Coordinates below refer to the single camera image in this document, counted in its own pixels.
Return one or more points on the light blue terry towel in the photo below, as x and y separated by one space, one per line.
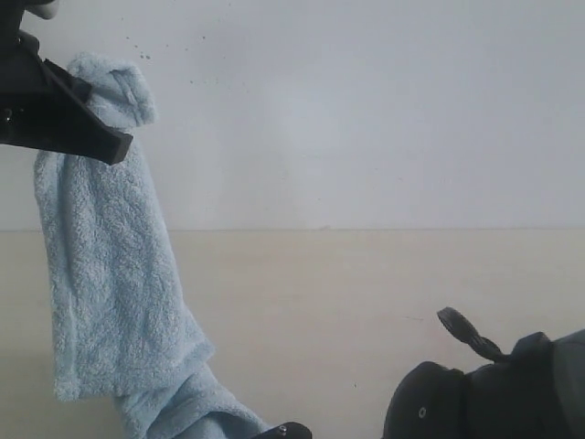
120 325

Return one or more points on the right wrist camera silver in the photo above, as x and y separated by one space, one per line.
289 430

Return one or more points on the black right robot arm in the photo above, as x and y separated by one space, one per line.
538 392

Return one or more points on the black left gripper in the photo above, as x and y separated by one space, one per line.
42 105

